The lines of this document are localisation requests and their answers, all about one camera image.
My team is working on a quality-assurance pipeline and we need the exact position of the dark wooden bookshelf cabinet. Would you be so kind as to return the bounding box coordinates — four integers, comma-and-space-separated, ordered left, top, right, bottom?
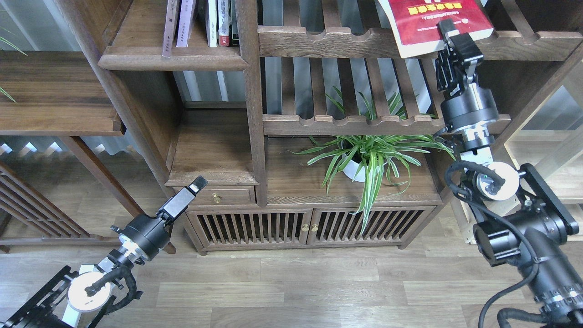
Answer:
57, 0, 583, 256

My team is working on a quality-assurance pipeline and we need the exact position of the white lavender book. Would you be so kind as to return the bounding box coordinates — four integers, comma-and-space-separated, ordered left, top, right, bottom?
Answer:
176, 0, 197, 47

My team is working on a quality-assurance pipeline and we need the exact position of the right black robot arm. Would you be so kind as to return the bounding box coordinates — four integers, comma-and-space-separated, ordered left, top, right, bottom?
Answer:
434, 19, 583, 328

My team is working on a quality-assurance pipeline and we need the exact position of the black upright book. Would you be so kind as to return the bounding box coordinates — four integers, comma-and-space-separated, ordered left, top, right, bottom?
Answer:
230, 0, 240, 46

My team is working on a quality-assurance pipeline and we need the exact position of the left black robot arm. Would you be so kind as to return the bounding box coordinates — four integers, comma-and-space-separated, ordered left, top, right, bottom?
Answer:
1, 176, 207, 328

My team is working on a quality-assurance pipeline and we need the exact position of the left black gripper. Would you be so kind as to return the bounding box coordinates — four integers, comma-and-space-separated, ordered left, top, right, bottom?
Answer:
111, 176, 208, 265

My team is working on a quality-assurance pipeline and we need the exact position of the brass drawer knob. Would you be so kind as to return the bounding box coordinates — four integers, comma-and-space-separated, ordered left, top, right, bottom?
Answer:
212, 193, 222, 204

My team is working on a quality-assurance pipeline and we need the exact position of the red white upright book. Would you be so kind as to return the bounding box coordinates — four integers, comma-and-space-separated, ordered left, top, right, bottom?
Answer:
217, 0, 231, 47

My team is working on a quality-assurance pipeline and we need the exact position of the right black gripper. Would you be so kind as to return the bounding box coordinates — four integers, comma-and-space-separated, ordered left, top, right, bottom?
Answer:
435, 19, 498, 133

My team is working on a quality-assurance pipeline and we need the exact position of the white plant pot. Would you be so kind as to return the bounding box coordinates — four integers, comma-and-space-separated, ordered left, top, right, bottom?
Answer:
341, 141, 366, 182

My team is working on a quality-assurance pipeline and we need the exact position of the green spider plant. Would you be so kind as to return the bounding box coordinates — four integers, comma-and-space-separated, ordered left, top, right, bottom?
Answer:
297, 134, 455, 233

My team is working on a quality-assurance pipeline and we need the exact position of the dark maroon book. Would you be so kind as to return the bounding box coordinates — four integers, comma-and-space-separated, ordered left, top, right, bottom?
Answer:
162, 0, 181, 58

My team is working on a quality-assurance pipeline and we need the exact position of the white table leg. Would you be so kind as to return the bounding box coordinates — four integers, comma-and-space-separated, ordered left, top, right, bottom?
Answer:
61, 264, 95, 328

